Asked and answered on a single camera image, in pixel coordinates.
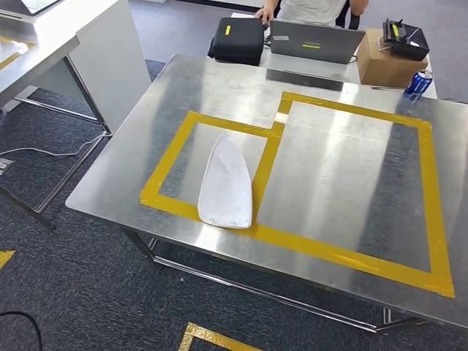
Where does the white plastic body part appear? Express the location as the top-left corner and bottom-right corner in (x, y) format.
(197, 134), (254, 230)

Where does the white floor cable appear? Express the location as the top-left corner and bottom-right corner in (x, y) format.
(0, 130), (110, 159)

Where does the yellow floor tape square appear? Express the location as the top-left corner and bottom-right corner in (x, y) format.
(0, 249), (16, 271)
(178, 322), (263, 351)

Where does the grey laptop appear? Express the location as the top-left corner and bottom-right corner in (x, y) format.
(269, 18), (366, 65)

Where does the steel table with white panel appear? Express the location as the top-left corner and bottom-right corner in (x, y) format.
(0, 0), (152, 231)

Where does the yellow table tape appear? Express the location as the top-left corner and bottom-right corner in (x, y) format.
(0, 34), (35, 71)

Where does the yellow workbench tape outline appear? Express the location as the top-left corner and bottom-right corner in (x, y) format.
(139, 91), (455, 299)

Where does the person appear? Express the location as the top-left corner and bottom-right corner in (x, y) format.
(254, 0), (370, 30)

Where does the black zip case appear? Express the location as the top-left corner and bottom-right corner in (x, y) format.
(208, 17), (266, 67)

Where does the blue drink can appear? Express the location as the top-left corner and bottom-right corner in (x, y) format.
(404, 69), (434, 96)

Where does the stainless steel workbench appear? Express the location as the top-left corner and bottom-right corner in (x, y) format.
(65, 53), (468, 335)

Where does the brown cardboard box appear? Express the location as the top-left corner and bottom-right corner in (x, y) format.
(356, 28), (430, 89)

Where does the black handheld device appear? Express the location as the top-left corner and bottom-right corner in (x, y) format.
(382, 18), (430, 62)

